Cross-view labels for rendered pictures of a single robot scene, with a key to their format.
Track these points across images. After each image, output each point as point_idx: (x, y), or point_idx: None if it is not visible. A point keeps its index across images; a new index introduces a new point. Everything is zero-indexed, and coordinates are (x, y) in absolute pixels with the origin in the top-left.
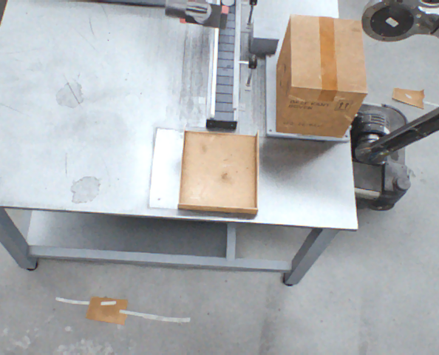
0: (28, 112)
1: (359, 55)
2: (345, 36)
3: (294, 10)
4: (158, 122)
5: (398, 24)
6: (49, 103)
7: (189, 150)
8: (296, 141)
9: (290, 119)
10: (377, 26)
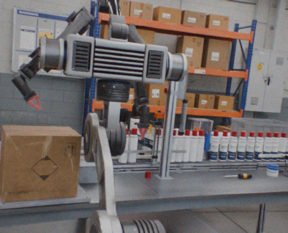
0: None
1: (44, 134)
2: (60, 133)
3: (127, 186)
4: None
5: (87, 139)
6: (0, 148)
7: None
8: None
9: None
10: (84, 142)
